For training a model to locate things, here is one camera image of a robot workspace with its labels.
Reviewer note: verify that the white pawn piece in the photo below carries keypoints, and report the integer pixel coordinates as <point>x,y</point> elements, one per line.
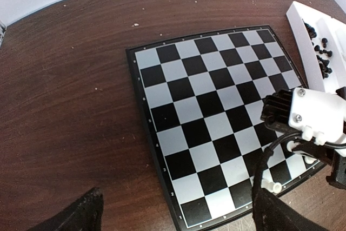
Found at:
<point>309,160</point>
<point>291,145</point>

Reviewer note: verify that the black chess pieces upper cluster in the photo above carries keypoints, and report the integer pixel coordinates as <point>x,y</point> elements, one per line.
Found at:
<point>320,44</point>

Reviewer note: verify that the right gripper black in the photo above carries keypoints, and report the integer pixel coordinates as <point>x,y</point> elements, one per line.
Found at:
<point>337,177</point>

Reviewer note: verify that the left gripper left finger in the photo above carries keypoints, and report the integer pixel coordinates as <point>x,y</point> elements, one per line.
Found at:
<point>83,214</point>

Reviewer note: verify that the white plastic tray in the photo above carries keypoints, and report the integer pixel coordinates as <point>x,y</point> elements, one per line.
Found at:
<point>334,30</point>

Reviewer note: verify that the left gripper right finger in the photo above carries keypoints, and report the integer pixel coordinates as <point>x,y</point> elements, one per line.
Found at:
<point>271,213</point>

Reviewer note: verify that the white chess bishop piece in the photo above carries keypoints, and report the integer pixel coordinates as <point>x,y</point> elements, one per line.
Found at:
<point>271,186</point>

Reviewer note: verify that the black white chessboard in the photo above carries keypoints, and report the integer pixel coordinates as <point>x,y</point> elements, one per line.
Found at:
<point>201,98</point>

